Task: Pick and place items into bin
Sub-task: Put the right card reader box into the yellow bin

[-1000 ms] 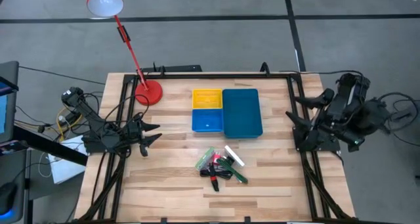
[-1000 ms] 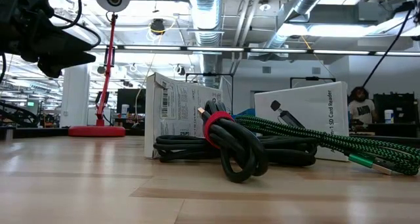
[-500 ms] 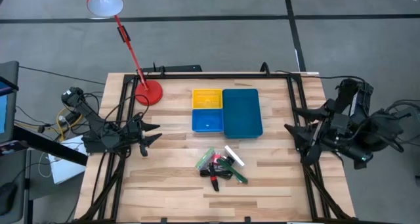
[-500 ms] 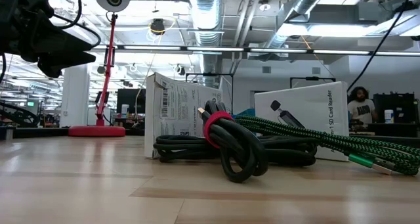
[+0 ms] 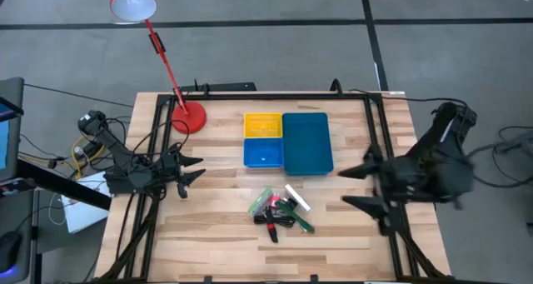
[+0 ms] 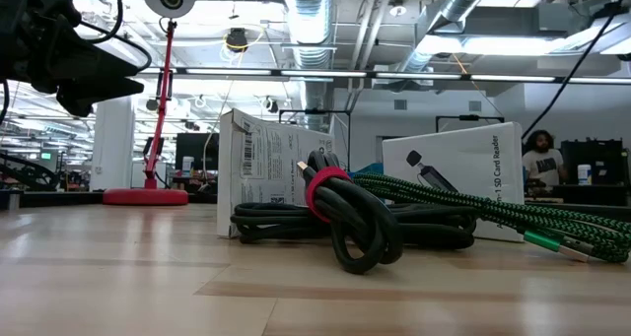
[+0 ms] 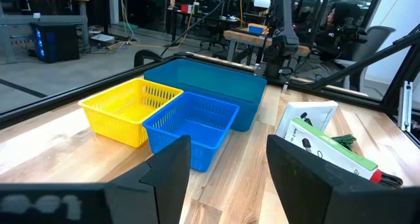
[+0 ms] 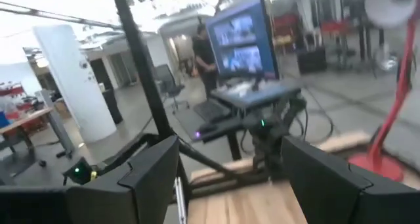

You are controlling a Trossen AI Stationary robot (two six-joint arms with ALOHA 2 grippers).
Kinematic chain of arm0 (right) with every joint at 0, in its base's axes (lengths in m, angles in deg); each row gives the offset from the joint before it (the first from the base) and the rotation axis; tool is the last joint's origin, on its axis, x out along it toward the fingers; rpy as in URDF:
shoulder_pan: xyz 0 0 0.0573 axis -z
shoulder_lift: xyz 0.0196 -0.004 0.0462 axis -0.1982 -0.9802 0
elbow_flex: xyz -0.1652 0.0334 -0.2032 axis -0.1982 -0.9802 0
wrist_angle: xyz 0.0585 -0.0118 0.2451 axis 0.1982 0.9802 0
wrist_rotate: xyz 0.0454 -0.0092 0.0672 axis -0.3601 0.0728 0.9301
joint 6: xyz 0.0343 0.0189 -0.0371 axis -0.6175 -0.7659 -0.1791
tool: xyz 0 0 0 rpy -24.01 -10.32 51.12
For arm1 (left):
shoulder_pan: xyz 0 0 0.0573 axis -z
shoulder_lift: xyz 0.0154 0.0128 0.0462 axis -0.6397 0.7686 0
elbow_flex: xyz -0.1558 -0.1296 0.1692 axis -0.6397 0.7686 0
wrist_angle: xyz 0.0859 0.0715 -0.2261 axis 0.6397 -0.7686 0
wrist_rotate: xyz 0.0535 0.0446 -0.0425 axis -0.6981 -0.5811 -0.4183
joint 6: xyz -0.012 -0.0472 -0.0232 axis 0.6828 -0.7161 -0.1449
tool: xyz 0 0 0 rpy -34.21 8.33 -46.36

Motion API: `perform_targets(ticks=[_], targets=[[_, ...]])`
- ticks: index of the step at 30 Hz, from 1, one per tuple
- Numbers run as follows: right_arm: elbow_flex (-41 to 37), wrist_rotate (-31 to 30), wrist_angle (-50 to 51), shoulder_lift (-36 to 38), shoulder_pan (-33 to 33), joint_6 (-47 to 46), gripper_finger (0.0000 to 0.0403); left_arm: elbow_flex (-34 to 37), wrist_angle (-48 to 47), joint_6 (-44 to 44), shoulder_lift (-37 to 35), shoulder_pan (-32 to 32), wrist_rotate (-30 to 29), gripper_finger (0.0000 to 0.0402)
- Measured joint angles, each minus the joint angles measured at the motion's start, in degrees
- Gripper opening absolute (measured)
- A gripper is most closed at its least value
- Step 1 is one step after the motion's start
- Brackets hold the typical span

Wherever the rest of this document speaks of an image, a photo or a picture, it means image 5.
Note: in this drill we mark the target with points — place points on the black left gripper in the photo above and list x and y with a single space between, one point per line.
168 169

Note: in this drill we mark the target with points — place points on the black slanted bar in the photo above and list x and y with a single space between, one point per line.
62 186

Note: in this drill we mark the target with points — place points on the small white labelled box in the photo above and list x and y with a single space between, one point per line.
297 197

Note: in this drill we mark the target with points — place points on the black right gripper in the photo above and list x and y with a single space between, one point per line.
399 180

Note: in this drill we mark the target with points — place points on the white paper box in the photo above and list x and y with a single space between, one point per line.
83 209

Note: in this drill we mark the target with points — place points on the small yellow plastic bin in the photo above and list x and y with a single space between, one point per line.
262 125

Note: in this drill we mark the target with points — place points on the computer monitor with blue screen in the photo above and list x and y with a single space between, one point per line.
9 121

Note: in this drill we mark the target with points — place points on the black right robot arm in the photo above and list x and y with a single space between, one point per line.
441 167

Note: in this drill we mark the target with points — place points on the tablet with colourful screen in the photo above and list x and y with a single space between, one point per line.
14 188

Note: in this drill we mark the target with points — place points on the grey metal stand foot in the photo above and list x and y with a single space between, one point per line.
516 142

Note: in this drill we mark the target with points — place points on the flat black device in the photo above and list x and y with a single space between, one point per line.
229 86

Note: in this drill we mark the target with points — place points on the small black adapter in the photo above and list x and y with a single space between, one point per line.
291 203

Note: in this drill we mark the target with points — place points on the small pink adapter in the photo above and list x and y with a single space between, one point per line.
273 200

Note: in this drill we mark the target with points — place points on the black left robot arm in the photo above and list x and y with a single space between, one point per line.
125 159

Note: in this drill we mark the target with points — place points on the small blue plastic bin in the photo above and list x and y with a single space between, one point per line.
263 152

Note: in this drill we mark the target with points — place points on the black aluminium table frame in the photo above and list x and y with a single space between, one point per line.
270 96

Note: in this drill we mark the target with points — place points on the red desk lamp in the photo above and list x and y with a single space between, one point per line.
189 117

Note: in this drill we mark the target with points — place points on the grey side desk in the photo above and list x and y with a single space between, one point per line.
26 217

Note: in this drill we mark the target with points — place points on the large teal plastic bin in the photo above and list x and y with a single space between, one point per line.
307 144

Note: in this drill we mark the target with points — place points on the black computer mouse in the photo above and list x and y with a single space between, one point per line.
9 250

